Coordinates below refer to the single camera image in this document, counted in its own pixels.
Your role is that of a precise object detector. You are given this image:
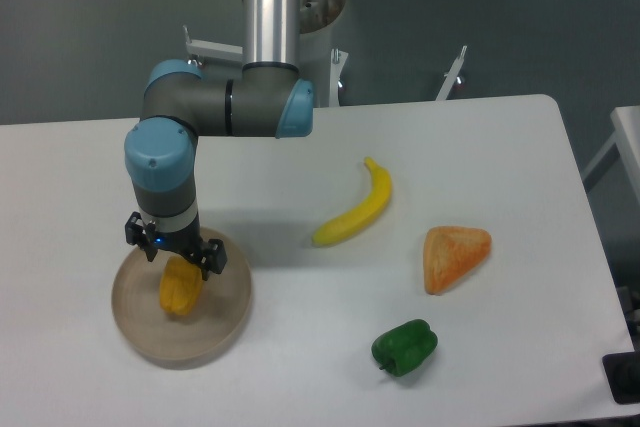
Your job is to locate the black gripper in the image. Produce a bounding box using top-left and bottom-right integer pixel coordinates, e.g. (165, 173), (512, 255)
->
(124, 211), (228, 281)

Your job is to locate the yellow bell pepper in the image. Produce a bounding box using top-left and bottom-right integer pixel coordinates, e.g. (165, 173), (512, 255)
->
(159, 256), (204, 316)

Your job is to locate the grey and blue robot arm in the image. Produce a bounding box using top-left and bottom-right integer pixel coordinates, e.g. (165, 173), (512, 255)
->
(124, 0), (315, 279)

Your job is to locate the beige round plate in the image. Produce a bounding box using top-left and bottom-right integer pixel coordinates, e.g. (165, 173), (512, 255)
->
(111, 228), (253, 369)

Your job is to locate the green bell pepper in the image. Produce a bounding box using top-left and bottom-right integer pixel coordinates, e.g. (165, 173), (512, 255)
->
(371, 319), (439, 377)

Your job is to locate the yellow banana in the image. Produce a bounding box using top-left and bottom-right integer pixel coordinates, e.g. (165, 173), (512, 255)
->
(311, 157), (393, 247)

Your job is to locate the orange triangular sandwich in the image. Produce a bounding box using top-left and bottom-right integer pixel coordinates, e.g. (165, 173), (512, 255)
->
(423, 226), (492, 295)

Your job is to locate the black device at table edge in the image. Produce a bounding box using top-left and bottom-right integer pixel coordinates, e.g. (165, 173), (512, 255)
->
(602, 351), (639, 405)

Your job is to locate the white side table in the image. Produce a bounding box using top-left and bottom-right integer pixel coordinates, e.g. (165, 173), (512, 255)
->
(581, 105), (639, 196)

